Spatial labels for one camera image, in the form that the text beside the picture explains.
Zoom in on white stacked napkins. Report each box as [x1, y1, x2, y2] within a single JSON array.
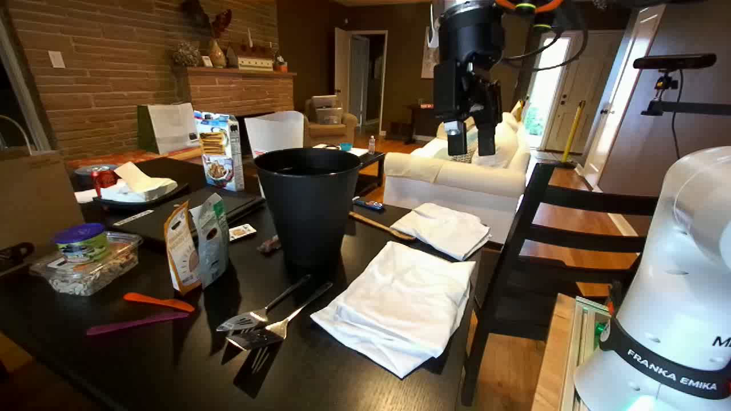
[[101, 162, 177, 204]]

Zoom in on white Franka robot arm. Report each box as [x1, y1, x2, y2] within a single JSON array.
[[432, 0, 731, 411]]

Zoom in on orange silicone spatula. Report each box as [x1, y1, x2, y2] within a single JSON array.
[[124, 293, 197, 312]]

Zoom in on cereal box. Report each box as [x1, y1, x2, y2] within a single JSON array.
[[193, 111, 245, 192]]

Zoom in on grey green snack pouch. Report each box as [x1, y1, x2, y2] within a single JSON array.
[[190, 194, 229, 287]]

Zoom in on black camera on stand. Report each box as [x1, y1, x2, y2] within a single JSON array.
[[630, 51, 731, 119]]

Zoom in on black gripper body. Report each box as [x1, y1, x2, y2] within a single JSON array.
[[433, 0, 505, 121]]

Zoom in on clear plastic food container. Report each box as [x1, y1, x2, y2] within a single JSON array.
[[31, 221, 141, 296]]

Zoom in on white paper bag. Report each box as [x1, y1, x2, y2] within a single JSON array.
[[148, 103, 198, 156]]

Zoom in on white towel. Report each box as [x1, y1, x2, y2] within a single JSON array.
[[311, 241, 475, 379], [393, 204, 490, 261]]

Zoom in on wooden spoon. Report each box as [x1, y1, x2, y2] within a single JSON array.
[[349, 210, 415, 241]]

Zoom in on white brown snack pouch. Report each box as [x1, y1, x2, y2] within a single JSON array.
[[161, 204, 198, 294]]

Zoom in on white couch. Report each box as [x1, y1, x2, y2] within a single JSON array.
[[384, 111, 530, 245]]

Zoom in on metal spatula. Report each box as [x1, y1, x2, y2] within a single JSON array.
[[217, 273, 311, 334]]

